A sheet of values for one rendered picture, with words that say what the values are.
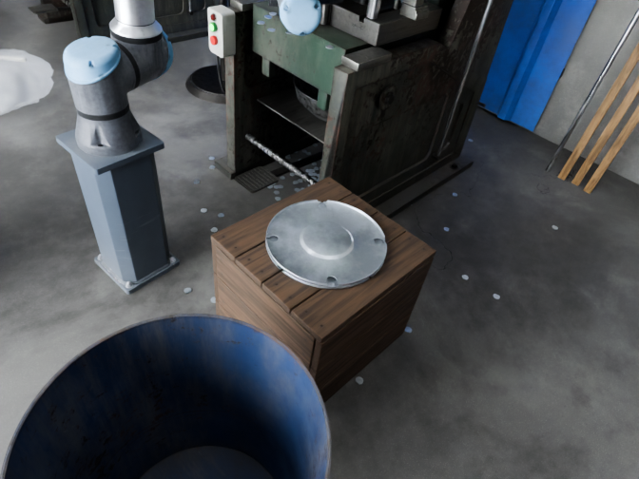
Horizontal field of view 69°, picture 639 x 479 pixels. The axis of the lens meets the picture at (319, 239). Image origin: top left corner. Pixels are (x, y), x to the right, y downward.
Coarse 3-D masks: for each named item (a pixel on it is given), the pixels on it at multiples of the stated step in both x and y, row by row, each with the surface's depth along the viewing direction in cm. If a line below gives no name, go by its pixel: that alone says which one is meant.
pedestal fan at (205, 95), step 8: (224, 0) 209; (200, 72) 238; (208, 72) 239; (216, 72) 240; (224, 72) 232; (192, 80) 231; (200, 80) 232; (208, 80) 233; (216, 80) 234; (224, 80) 235; (192, 88) 228; (200, 88) 226; (208, 88) 227; (216, 88) 228; (224, 88) 229; (200, 96) 226; (208, 96) 225; (216, 96) 224; (224, 96) 225; (224, 104) 225
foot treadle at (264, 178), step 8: (320, 152) 180; (304, 160) 174; (312, 160) 174; (256, 168) 163; (264, 168) 164; (280, 168) 167; (240, 176) 159; (248, 176) 159; (256, 176) 160; (264, 176) 161; (272, 176) 161; (248, 184) 156; (256, 184) 157; (264, 184) 157
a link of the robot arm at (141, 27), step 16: (128, 0) 101; (144, 0) 103; (128, 16) 104; (144, 16) 105; (112, 32) 107; (128, 32) 105; (144, 32) 106; (160, 32) 110; (128, 48) 107; (144, 48) 108; (160, 48) 112; (144, 64) 109; (160, 64) 114; (144, 80) 112
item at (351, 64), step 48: (480, 0) 146; (432, 48) 142; (480, 48) 165; (336, 96) 126; (384, 96) 137; (432, 96) 160; (480, 96) 188; (336, 144) 134; (384, 144) 158; (432, 144) 184; (384, 192) 176
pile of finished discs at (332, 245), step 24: (288, 216) 117; (312, 216) 118; (336, 216) 119; (360, 216) 120; (288, 240) 110; (312, 240) 110; (336, 240) 111; (360, 240) 113; (384, 240) 115; (288, 264) 105; (312, 264) 106; (336, 264) 107; (360, 264) 107; (336, 288) 102
